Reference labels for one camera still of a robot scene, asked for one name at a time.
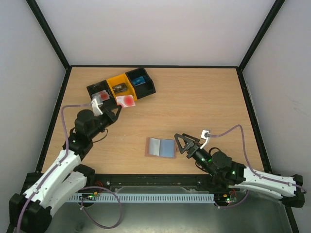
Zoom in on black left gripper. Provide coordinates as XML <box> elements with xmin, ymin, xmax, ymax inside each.
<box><xmin>88</xmin><ymin>105</ymin><xmax>121</xmax><ymax>139</ymax></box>

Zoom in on black VIP card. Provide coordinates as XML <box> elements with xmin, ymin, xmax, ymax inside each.
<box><xmin>112</xmin><ymin>83</ymin><xmax>128</xmax><ymax>94</ymax></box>

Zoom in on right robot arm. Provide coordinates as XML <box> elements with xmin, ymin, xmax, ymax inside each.
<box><xmin>174</xmin><ymin>133</ymin><xmax>305</xmax><ymax>208</ymax></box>

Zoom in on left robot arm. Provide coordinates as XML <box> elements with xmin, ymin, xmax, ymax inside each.
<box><xmin>9</xmin><ymin>105</ymin><xmax>121</xmax><ymax>233</ymax></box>

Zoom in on blue card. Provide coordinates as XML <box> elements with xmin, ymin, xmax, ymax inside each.
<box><xmin>132</xmin><ymin>76</ymin><xmax>146</xmax><ymax>86</ymax></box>

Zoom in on yellow bin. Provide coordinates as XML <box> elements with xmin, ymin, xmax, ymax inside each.
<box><xmin>106</xmin><ymin>73</ymin><xmax>137</xmax><ymax>108</ymax></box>

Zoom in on black bin left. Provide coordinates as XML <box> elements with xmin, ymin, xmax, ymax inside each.
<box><xmin>86</xmin><ymin>80</ymin><xmax>117</xmax><ymax>111</ymax></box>

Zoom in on black bin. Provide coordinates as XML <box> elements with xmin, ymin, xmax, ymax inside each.
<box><xmin>86</xmin><ymin>80</ymin><xmax>117</xmax><ymax>111</ymax></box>
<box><xmin>125</xmin><ymin>67</ymin><xmax>156</xmax><ymax>99</ymax></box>

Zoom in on black bin right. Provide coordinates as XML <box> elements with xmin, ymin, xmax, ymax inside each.
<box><xmin>125</xmin><ymin>67</ymin><xmax>156</xmax><ymax>99</ymax></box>

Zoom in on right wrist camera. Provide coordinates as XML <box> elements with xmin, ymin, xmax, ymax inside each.
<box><xmin>200</xmin><ymin>130</ymin><xmax>211</xmax><ymax>149</ymax></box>

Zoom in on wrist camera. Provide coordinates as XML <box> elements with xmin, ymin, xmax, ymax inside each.
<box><xmin>91</xmin><ymin>95</ymin><xmax>103</xmax><ymax>117</ymax></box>
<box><xmin>200</xmin><ymin>130</ymin><xmax>211</xmax><ymax>149</ymax></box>

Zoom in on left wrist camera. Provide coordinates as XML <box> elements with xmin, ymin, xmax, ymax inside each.
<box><xmin>91</xmin><ymin>95</ymin><xmax>103</xmax><ymax>117</ymax></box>

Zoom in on slotted cable duct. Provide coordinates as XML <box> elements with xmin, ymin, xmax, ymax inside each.
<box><xmin>67</xmin><ymin>193</ymin><xmax>215</xmax><ymax>203</ymax></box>

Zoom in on black aluminium frame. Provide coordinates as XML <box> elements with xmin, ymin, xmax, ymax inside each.
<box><xmin>0</xmin><ymin>0</ymin><xmax>311</xmax><ymax>233</ymax></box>

